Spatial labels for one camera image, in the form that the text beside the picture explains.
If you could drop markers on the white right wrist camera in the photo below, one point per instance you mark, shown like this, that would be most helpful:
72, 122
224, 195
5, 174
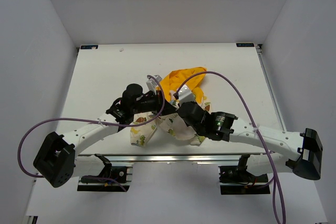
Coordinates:
184, 94

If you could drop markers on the blue left corner label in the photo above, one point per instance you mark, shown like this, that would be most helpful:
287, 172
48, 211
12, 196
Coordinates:
88, 47

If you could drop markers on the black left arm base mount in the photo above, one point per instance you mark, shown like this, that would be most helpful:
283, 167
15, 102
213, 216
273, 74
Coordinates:
110, 176

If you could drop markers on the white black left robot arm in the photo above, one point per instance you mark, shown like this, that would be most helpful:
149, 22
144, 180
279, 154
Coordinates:
59, 159

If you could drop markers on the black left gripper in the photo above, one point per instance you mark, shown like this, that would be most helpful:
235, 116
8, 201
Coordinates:
157, 98

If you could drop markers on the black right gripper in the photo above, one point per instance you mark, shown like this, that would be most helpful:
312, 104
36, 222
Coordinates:
193, 102

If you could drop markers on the aluminium front table rail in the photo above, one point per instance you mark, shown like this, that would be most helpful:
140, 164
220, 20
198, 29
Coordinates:
198, 158

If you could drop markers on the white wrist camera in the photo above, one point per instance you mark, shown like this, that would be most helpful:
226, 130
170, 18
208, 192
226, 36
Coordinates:
152, 83
184, 94

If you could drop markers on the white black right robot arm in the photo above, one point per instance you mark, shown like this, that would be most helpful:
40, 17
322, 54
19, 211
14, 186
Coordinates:
300, 153

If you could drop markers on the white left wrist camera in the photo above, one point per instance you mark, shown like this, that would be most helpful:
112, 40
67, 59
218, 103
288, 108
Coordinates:
152, 83

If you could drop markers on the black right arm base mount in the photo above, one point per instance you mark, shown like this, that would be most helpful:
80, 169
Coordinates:
236, 180

